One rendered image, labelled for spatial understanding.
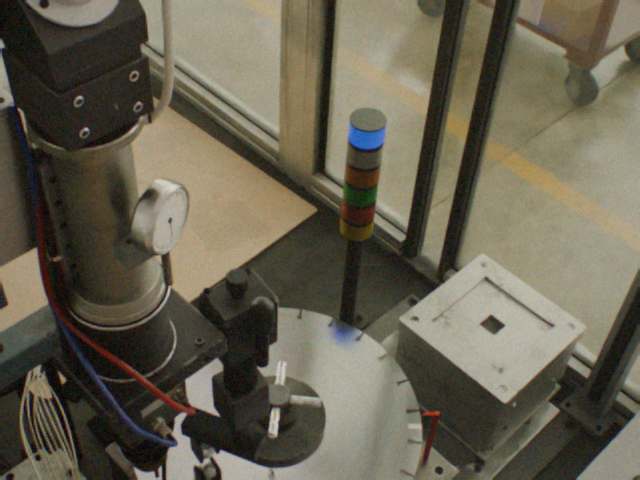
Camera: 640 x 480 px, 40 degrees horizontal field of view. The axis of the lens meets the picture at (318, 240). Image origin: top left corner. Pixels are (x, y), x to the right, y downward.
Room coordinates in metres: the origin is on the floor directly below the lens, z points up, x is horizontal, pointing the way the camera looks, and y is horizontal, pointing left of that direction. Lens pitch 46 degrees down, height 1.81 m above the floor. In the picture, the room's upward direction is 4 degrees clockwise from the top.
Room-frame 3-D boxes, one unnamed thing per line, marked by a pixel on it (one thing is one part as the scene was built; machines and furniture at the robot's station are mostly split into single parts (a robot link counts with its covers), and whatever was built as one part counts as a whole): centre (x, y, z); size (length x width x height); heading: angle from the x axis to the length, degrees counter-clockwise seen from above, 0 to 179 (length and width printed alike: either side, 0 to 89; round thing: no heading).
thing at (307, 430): (0.54, 0.03, 0.96); 0.11 x 0.11 x 0.03
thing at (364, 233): (0.83, -0.05, 0.98); 0.05 x 0.04 x 0.03; 47
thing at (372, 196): (0.83, -0.05, 1.05); 0.05 x 0.04 x 0.03; 47
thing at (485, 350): (0.74, -0.24, 0.82); 0.18 x 0.18 x 0.15; 47
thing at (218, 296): (0.47, 0.06, 1.17); 0.06 x 0.05 x 0.20; 128
